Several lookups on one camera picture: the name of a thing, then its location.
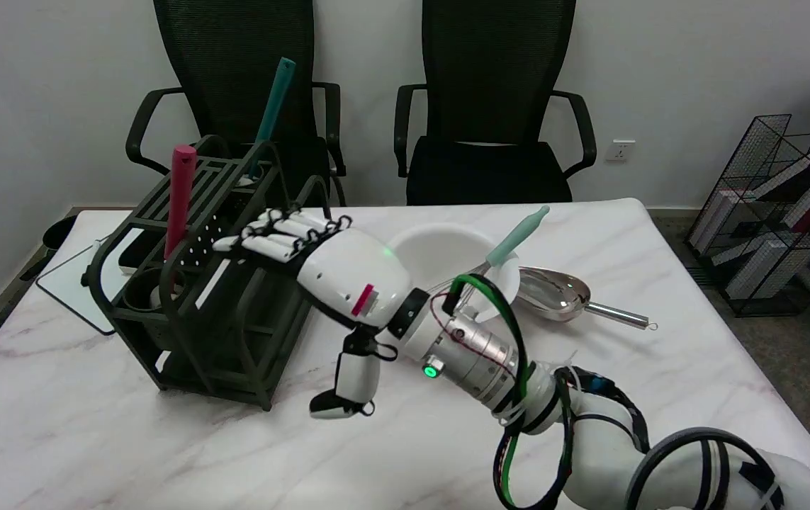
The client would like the black mesh office chair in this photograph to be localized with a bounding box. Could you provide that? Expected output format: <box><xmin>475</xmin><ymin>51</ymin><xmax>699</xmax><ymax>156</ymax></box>
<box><xmin>125</xmin><ymin>0</ymin><xmax>347</xmax><ymax>208</ymax></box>
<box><xmin>394</xmin><ymin>0</ymin><xmax>598</xmax><ymax>207</ymax></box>

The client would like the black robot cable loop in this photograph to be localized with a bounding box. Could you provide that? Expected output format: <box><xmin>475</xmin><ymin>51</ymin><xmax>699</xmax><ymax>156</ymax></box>
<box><xmin>624</xmin><ymin>427</ymin><xmax>787</xmax><ymax>510</ymax></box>

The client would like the teal utensil handle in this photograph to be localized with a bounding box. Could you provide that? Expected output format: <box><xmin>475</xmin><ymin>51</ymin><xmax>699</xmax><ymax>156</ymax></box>
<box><xmin>247</xmin><ymin>57</ymin><xmax>297</xmax><ymax>179</ymax></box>

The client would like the black wire file rack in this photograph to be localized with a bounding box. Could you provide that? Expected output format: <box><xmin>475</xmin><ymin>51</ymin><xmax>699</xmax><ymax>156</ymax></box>
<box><xmin>685</xmin><ymin>113</ymin><xmax>810</xmax><ymax>318</ymax></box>

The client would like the green robot cable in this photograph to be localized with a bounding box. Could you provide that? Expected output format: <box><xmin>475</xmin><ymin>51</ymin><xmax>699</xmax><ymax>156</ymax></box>
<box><xmin>449</xmin><ymin>273</ymin><xmax>531</xmax><ymax>508</ymax></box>

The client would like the white mixing bowl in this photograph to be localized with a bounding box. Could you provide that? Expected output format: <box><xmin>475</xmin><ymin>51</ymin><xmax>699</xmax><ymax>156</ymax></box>
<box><xmin>383</xmin><ymin>222</ymin><xmax>522</xmax><ymax>324</ymax></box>

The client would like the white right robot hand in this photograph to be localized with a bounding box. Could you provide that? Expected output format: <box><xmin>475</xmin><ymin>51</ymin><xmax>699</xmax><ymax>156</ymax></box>
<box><xmin>212</xmin><ymin>208</ymin><xmax>429</xmax><ymax>421</ymax></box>

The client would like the whisk with mint handle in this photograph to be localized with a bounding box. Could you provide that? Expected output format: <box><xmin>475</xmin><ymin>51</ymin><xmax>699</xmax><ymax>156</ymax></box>
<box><xmin>427</xmin><ymin>205</ymin><xmax>551</xmax><ymax>295</ymax></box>

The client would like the dark green dish rack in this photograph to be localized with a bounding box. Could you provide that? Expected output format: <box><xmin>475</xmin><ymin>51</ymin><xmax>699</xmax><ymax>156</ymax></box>
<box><xmin>81</xmin><ymin>135</ymin><xmax>339</xmax><ymax>412</ymax></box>

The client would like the shiny metal scoop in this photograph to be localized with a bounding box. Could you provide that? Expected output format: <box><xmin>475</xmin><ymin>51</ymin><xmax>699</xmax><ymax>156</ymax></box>
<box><xmin>516</xmin><ymin>266</ymin><xmax>659</xmax><ymax>332</ymax></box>

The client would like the black waste bin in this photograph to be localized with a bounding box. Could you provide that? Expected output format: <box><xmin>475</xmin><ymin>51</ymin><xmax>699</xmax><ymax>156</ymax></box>
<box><xmin>41</xmin><ymin>215</ymin><xmax>79</xmax><ymax>253</ymax></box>

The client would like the white board with black frame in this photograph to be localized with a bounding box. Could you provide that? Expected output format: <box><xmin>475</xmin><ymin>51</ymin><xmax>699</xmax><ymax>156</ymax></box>
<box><xmin>35</xmin><ymin>237</ymin><xmax>130</xmax><ymax>336</ymax></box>

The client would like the white books stack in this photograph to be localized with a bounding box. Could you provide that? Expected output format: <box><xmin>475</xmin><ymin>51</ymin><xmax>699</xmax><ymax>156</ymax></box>
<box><xmin>724</xmin><ymin>237</ymin><xmax>792</xmax><ymax>300</ymax></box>

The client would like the red utensil handle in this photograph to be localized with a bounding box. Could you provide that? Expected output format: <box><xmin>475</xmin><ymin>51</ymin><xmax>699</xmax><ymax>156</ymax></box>
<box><xmin>164</xmin><ymin>144</ymin><xmax>198</xmax><ymax>261</ymax></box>

